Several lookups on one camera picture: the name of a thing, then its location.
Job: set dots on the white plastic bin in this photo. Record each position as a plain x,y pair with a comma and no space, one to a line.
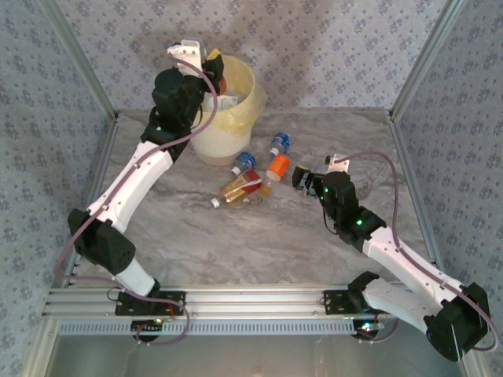
220,143

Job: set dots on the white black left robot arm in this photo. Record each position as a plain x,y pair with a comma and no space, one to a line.
133,184

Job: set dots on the aluminium frame post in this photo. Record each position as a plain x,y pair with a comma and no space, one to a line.
81,59
426,59

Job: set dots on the small amber plastic bottle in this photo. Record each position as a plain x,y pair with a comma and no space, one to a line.
264,189

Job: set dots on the orange label plastic bottle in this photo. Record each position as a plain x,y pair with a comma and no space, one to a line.
278,165

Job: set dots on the right controller board green light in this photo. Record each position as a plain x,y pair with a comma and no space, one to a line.
367,326

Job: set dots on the red gold label bottle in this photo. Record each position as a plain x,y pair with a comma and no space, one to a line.
240,187

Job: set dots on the grey metal panel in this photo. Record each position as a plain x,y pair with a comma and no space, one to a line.
255,357

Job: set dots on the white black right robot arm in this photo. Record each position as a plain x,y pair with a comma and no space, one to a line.
408,263

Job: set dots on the blue label plastic bottle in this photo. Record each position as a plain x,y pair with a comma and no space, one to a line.
244,160
281,141

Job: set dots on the yellow bin liner bag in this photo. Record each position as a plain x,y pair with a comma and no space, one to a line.
243,82

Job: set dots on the aluminium side frame rail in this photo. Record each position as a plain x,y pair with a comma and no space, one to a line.
101,157
399,133

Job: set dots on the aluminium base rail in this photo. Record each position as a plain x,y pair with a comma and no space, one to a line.
255,302

